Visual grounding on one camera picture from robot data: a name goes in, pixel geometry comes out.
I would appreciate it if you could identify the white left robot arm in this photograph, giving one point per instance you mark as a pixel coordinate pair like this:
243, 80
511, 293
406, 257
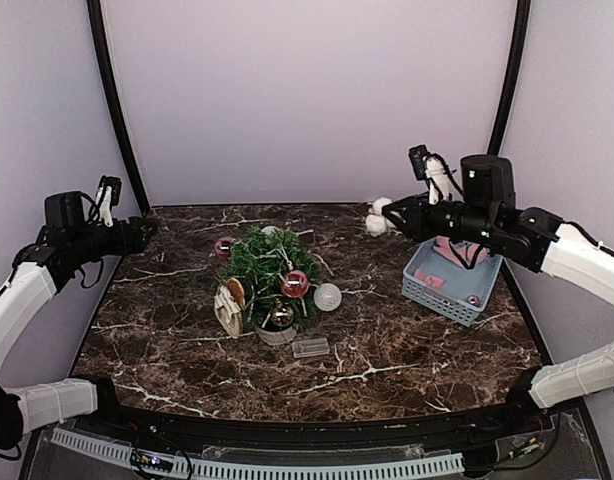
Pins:
22, 410

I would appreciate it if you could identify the white cable duct strip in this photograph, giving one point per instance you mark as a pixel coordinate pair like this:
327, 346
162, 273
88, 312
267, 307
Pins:
154, 465

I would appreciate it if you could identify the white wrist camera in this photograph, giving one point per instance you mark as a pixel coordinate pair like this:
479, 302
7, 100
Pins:
107, 197
433, 169

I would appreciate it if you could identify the white cotton boll ornament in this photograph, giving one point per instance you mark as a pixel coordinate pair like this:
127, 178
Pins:
376, 223

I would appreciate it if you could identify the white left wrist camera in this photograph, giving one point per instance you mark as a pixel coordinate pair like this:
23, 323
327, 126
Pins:
107, 197

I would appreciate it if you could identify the pink bow ornament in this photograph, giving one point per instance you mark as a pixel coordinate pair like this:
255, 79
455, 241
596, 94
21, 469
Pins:
460, 255
430, 280

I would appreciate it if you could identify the white tree pot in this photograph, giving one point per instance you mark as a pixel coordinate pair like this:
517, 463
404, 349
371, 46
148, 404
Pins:
277, 337

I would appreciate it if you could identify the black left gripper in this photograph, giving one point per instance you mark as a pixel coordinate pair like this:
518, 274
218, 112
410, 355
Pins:
136, 245

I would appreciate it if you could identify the blue plastic basket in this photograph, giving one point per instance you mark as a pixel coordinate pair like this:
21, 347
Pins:
450, 300

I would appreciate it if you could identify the small green christmas tree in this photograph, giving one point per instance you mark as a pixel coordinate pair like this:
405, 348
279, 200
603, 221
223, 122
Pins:
259, 261

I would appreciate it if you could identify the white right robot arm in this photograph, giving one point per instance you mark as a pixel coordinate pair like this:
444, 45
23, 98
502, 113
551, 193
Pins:
577, 321

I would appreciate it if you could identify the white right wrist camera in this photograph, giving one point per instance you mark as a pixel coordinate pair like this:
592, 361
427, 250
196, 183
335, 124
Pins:
433, 169

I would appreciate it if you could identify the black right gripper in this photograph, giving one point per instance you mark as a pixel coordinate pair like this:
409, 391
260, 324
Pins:
419, 228

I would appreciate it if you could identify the clear string light garland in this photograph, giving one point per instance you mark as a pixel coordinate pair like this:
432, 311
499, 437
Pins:
270, 284

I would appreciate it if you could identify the gold disco ball ornament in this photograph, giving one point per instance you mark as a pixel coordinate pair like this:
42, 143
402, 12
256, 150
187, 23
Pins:
281, 316

